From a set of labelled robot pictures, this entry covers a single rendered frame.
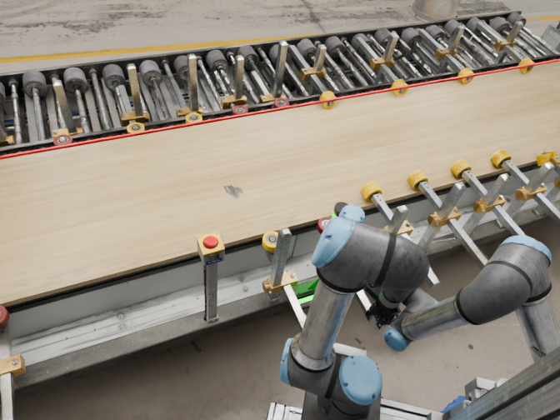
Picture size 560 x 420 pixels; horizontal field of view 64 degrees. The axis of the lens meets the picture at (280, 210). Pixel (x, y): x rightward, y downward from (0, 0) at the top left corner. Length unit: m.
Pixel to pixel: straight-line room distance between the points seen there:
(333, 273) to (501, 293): 0.40
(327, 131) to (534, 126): 1.19
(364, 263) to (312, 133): 1.44
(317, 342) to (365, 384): 0.18
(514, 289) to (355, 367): 0.42
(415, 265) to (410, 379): 1.80
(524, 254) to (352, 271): 0.46
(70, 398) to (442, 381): 1.93
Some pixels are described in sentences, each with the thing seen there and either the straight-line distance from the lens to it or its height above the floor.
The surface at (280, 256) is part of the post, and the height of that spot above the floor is 1.05.
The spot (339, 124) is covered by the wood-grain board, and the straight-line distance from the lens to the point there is 2.37.
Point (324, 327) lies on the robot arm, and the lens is 1.08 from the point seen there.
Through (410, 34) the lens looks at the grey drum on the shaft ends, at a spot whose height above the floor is 0.84.
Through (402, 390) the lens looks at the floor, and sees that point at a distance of 2.67.
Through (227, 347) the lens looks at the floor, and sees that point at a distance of 2.56.
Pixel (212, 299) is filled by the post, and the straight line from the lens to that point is 1.69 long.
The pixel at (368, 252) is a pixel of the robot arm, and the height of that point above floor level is 1.66.
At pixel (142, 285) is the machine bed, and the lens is 1.90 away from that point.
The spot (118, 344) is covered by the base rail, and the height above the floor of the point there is 0.70.
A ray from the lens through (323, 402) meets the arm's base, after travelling 1.38.
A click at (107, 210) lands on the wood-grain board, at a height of 0.90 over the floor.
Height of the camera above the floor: 2.38
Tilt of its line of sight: 51 degrees down
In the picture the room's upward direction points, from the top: 10 degrees clockwise
